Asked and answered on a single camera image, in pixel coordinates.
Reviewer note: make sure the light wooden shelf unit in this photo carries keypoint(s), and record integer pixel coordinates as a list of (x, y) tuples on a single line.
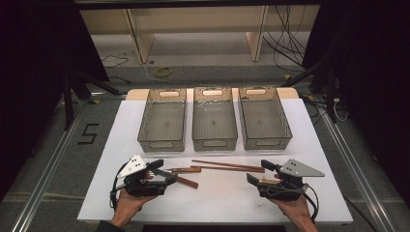
[(141, 38)]

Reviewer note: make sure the transparent grey plastic bin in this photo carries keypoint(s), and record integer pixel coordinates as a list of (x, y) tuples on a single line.
[(164, 124), (262, 122), (213, 124)]

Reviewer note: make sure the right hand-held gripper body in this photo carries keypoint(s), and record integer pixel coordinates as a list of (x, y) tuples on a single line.
[(299, 170)]

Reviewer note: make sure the yellow tape roll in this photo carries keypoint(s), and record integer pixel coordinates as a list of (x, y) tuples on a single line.
[(162, 71)]

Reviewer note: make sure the brown wooden chopstick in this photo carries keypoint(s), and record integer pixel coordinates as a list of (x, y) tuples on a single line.
[(225, 164), (225, 168)]

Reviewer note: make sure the black metal stand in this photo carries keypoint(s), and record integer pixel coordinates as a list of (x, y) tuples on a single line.
[(68, 103), (330, 93)]

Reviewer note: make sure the person's right hand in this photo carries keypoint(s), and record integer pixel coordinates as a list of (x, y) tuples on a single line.
[(298, 211)]

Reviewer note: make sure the aluminium floor rail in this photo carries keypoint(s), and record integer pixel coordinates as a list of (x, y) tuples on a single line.
[(357, 167), (48, 170)]

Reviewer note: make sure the dark curtain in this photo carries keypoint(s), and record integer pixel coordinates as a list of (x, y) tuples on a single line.
[(32, 64), (374, 64)]

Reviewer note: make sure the person's left hand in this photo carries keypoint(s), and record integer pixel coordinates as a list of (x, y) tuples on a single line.
[(127, 206)]

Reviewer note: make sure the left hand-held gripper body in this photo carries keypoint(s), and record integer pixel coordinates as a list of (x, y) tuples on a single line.
[(135, 167)]

